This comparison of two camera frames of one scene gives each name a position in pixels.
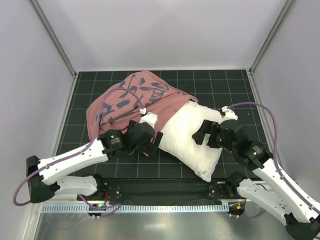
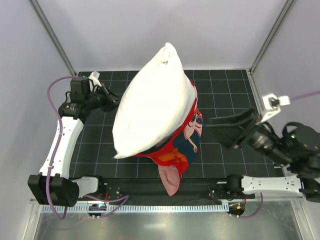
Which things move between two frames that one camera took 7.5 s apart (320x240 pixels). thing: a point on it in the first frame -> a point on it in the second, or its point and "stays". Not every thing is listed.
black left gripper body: (152, 144) -> (105, 99)
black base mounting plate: (168, 190) stays
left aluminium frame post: (55, 38) stays
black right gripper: (210, 135) -> (243, 129)
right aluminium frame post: (284, 13) stays
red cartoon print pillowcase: (141, 96) -> (173, 156)
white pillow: (178, 145) -> (160, 99)
